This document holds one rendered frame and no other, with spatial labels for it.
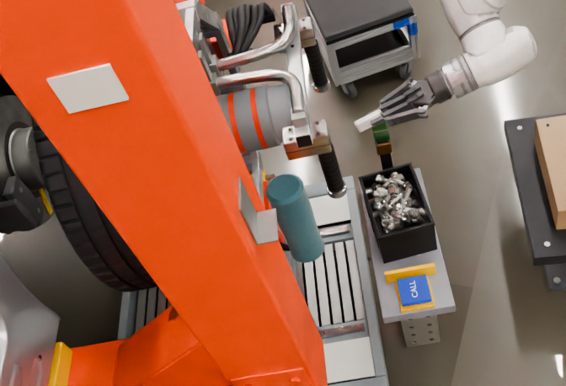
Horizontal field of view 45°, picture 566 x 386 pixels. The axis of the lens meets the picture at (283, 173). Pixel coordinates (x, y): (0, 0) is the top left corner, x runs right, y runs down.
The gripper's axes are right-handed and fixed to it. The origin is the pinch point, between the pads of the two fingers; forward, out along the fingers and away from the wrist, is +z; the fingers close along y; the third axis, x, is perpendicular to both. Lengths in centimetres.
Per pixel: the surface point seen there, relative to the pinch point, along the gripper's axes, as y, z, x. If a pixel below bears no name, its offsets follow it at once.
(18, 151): 0, 72, -42
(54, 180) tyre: 28, 50, -50
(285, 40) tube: 0.4, 5.3, -33.4
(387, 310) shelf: 37.3, 14.3, 22.1
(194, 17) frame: -2, 18, -48
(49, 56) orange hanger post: 60, 12, -88
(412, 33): -85, -15, 53
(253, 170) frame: -1.8, 32.7, -0.6
